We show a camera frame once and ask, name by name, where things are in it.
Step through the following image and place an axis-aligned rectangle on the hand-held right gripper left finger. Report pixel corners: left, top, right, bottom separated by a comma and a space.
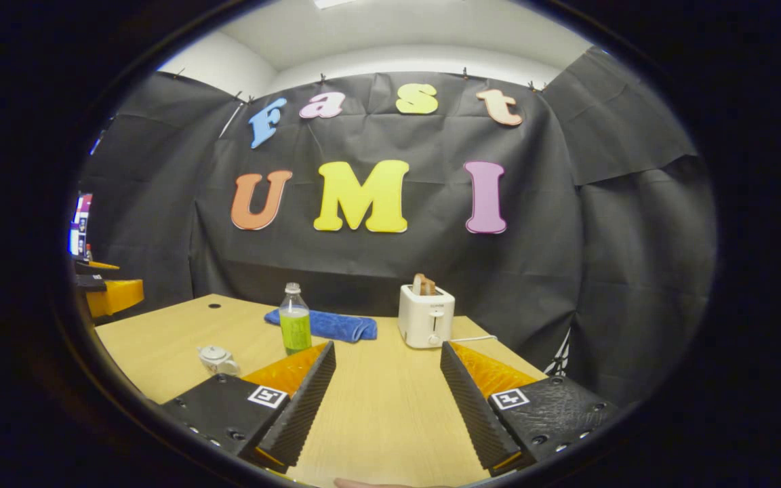
160, 341, 337, 474

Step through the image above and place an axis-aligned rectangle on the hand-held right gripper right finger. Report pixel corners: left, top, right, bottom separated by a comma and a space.
440, 341, 620, 477

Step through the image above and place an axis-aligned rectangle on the clear water bottle green label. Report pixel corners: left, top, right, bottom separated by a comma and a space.
279, 283, 313, 356

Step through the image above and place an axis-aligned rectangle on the white ceramic teacup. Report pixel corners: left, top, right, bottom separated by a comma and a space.
198, 351, 242, 378

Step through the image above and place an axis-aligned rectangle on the computer monitor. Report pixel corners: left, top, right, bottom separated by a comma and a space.
69, 193, 93, 257

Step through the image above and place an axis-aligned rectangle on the blue towel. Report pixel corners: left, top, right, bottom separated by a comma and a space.
264, 309, 378, 343

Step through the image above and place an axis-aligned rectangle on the white toaster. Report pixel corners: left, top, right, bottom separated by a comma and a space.
398, 284, 456, 350

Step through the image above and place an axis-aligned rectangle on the black backdrop cloth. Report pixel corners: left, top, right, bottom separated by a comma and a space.
75, 47, 717, 407

